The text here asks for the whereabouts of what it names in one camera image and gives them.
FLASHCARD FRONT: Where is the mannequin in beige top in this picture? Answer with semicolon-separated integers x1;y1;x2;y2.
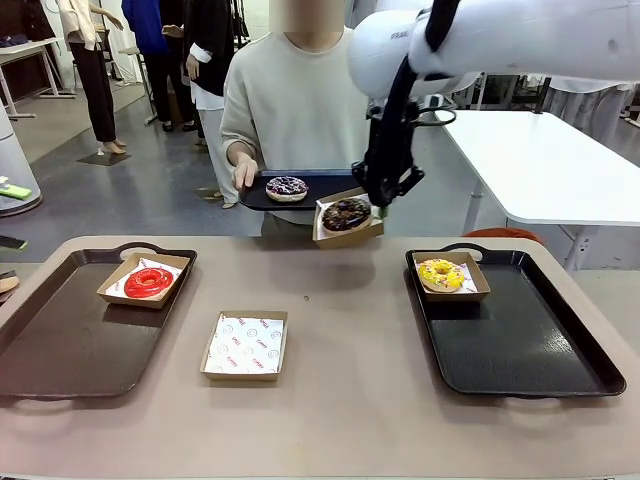
54;0;129;156

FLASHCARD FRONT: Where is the person's right hand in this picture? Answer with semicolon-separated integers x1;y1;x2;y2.
231;162;260;191

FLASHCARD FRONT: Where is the brown plastic serving tray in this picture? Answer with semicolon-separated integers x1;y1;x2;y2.
0;241;199;401

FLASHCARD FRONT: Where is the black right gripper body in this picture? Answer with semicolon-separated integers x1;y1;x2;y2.
367;107;419;201

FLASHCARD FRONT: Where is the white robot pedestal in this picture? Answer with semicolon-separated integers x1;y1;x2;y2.
0;107;45;217

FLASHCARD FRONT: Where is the black plastic serving tray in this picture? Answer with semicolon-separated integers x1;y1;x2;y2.
404;243;628;400

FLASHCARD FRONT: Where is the mannequin in black jacket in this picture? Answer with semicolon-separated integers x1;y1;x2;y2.
164;0;251;209

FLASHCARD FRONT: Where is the person's right forearm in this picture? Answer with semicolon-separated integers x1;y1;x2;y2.
222;119;261;169

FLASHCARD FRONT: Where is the grey mannequin base plate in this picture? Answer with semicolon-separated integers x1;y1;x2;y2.
76;151;133;166

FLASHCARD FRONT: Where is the chocolate sprinkled donut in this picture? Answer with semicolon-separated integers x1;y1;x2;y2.
321;197;374;236

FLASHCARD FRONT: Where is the yellow sprinkled donut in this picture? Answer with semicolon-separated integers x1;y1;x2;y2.
417;257;465;294

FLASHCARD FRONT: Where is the white table with metal legs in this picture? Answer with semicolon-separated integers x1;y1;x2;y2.
0;38;76;121

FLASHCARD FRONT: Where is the large white table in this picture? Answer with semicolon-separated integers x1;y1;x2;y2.
433;108;640;274

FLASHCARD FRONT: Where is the orange stool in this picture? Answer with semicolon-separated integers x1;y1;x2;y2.
462;227;546;246

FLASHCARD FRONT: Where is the person in beige sweater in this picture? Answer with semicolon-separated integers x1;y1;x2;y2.
219;0;381;239

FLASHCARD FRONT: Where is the red glazed donut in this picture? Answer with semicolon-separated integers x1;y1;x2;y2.
123;267;177;301

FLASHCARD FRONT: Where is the purple sprinkled donut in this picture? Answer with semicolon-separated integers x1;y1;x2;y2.
264;175;310;204

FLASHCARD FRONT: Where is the person in blue top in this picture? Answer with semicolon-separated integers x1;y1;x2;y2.
121;0;176;134

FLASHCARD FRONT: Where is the brown cardboard box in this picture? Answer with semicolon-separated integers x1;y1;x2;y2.
199;309;290;383
312;187;386;250
414;256;493;304
95;251;192;310

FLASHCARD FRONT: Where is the small black tray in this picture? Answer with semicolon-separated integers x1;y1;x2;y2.
238;168;374;212

